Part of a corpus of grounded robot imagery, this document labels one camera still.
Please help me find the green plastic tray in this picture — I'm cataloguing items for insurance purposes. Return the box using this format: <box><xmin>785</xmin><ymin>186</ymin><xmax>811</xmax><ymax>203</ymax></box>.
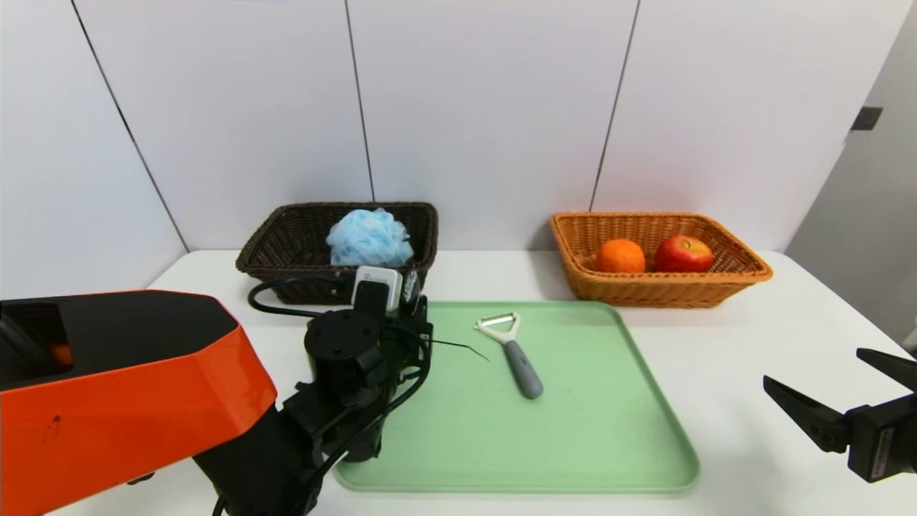
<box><xmin>333</xmin><ymin>300</ymin><xmax>701</xmax><ymax>494</ymax></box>

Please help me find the dark brown wicker basket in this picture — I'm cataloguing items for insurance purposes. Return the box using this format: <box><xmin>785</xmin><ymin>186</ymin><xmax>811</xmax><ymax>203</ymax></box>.
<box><xmin>236</xmin><ymin>202</ymin><xmax>439</xmax><ymax>306</ymax></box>

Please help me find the orange fruit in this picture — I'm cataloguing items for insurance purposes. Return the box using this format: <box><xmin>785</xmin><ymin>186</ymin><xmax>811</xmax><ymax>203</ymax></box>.
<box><xmin>596</xmin><ymin>239</ymin><xmax>646</xmax><ymax>274</ymax></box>

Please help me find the orange wicker basket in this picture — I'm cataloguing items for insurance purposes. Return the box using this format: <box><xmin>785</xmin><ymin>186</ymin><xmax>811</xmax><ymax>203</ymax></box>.
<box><xmin>549</xmin><ymin>211</ymin><xmax>774</xmax><ymax>309</ymax></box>

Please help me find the white peeler with grey handle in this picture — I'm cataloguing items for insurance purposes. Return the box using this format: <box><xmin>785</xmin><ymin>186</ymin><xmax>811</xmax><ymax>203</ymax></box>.
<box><xmin>474</xmin><ymin>312</ymin><xmax>544</xmax><ymax>400</ymax></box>

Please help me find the red apple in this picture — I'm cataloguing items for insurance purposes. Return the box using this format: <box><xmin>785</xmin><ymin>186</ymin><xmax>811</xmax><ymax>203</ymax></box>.
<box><xmin>654</xmin><ymin>235</ymin><xmax>715</xmax><ymax>274</ymax></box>

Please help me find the blue mesh bath loofah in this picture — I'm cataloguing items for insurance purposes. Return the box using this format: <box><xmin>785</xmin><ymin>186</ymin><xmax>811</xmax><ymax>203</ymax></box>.
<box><xmin>326</xmin><ymin>208</ymin><xmax>415</xmax><ymax>267</ymax></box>

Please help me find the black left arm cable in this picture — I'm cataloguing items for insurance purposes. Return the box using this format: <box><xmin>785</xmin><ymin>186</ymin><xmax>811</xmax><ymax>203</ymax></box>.
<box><xmin>247</xmin><ymin>276</ymin><xmax>359</xmax><ymax>320</ymax></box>

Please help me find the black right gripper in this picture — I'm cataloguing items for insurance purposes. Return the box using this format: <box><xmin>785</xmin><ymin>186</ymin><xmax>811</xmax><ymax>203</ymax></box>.
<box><xmin>762</xmin><ymin>347</ymin><xmax>917</xmax><ymax>484</ymax></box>

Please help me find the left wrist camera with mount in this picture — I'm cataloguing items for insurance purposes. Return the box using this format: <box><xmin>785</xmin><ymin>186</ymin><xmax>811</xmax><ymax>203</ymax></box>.
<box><xmin>352</xmin><ymin>266</ymin><xmax>403</xmax><ymax>316</ymax></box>

